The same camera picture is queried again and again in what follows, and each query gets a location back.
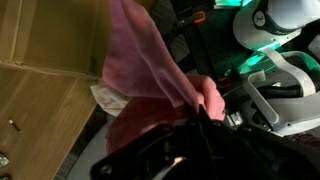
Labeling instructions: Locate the brown cardboard box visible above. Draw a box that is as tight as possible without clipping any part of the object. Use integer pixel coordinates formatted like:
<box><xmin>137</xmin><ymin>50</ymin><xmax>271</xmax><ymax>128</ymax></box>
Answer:
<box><xmin>0</xmin><ymin>0</ymin><xmax>111</xmax><ymax>79</ymax></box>

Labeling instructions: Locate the pink shirt with orange print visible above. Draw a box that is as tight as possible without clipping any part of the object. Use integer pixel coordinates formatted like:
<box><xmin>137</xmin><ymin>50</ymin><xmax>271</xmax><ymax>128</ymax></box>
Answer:
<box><xmin>102</xmin><ymin>0</ymin><xmax>225</xmax><ymax>153</ymax></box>

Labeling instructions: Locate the peach shirt with orange print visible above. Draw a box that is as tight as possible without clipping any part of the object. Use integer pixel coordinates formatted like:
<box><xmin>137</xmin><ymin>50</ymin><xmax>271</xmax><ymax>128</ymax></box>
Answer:
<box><xmin>90</xmin><ymin>81</ymin><xmax>129</xmax><ymax>117</ymax></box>

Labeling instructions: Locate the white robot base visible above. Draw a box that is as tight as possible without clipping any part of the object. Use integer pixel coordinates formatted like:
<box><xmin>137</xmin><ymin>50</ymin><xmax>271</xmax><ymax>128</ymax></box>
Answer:
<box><xmin>233</xmin><ymin>0</ymin><xmax>320</xmax><ymax>136</ymax></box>

